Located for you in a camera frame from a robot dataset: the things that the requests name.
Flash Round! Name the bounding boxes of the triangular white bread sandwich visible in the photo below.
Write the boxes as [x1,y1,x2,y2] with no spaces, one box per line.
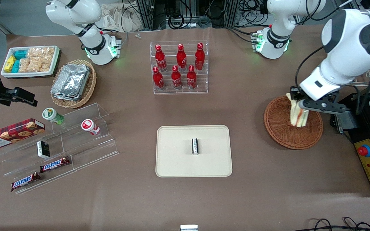
[286,93,309,128]

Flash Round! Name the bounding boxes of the white rectangular snack tray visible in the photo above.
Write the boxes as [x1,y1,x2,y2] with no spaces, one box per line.
[1,46,60,79]

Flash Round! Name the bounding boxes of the round brown wicker basket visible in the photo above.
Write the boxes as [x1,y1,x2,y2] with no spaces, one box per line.
[264,95,323,150]

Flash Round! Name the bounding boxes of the oval light wicker basket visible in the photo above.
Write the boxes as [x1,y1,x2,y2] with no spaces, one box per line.
[50,59,97,109]

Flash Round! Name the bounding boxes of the beige plastic tray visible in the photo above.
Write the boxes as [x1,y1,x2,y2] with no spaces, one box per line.
[155,125,233,178]

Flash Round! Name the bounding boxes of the clear rice cracker bag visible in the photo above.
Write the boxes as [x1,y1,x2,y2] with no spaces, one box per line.
[39,60,53,73]
[42,47,56,62]
[19,58,41,73]
[27,47,44,61]

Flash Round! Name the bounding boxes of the yellow snack packet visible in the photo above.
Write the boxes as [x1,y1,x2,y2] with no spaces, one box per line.
[4,56,17,73]

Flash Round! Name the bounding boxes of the green lid drink bottle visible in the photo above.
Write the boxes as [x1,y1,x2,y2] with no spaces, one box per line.
[42,107,65,125]

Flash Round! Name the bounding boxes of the red tartan cookie box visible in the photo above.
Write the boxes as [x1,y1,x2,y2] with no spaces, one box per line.
[0,118,46,150]

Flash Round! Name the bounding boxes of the stack of foil trays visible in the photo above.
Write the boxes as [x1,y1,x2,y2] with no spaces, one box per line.
[50,64,91,102]

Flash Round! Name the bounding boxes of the small black carton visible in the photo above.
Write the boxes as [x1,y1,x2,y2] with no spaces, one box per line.
[37,141,51,159]

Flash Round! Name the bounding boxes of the black sealing machine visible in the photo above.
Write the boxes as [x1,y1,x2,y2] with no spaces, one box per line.
[330,74,370,197]

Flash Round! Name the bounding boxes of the red lid drink bottle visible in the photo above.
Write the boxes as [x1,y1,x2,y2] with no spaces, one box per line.
[81,119,101,136]

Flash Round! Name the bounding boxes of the snickers chocolate bar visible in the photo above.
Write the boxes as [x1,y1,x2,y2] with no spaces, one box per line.
[40,156,71,174]
[10,172,41,192]

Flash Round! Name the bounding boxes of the clear acrylic step shelf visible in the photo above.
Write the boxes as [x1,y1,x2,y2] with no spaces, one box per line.
[0,103,120,195]

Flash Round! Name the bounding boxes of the red cola bottle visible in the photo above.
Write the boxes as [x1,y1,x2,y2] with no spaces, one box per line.
[154,44,168,72]
[176,44,187,72]
[194,43,206,71]
[152,66,165,91]
[171,65,182,90]
[186,65,198,90]

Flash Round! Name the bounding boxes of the clear acrylic bottle rack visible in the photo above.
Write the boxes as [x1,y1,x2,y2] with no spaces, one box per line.
[150,40,209,95]

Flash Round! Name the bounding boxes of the crumpled beige cloth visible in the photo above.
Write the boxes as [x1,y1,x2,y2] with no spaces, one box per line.
[100,3,144,33]

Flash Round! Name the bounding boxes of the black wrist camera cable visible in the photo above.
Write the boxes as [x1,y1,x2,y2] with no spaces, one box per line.
[295,46,370,116]

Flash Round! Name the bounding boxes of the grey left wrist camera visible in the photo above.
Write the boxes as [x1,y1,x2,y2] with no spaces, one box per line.
[298,98,347,114]

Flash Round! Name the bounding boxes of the black floor cables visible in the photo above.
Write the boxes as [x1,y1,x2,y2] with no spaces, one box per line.
[301,217,370,231]

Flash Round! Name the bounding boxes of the aluminium frame with cables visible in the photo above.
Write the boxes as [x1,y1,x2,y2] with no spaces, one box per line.
[121,0,269,31]

